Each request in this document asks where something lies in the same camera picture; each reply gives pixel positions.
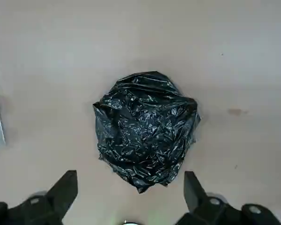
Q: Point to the black plastic bag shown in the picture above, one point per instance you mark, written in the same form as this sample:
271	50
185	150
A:
145	131

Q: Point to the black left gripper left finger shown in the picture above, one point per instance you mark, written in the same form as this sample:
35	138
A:
49	206

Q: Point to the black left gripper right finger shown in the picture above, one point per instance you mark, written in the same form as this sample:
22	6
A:
201	208

